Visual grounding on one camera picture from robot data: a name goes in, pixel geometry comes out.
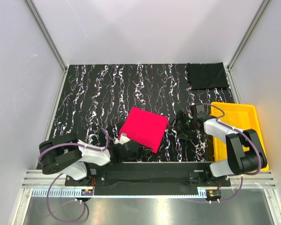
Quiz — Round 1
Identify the pink t shirt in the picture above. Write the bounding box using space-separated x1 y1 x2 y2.
119 107 168 153

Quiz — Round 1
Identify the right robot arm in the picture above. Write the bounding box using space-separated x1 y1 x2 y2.
168 104 268 185

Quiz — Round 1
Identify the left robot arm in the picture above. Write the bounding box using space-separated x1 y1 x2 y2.
38 133 152 181

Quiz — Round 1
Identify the folded black t shirt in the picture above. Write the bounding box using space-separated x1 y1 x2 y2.
186 62 229 90

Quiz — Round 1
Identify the yellow plastic bin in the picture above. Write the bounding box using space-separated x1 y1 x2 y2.
211 102 266 162

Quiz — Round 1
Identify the left connector block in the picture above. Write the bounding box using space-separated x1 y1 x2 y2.
81 187 94 196

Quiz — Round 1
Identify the connector block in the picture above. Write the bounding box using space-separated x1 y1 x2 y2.
207 189 222 199
81 187 94 196

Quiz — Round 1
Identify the right connector block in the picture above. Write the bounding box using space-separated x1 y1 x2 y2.
207 189 222 199

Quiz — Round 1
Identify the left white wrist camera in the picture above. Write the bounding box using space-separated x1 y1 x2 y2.
114 133 131 145

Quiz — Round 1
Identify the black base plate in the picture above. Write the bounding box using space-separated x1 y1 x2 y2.
64 162 231 188

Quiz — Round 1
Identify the slotted cable duct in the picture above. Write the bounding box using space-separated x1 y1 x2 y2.
32 185 207 198

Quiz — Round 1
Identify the right aluminium frame post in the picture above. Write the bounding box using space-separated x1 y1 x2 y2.
227 0 272 71

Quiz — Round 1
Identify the aluminium frame post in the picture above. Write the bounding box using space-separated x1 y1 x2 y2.
23 0 68 71
227 0 272 71

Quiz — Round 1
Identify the left aluminium frame post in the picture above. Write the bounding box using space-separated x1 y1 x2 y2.
23 0 68 71

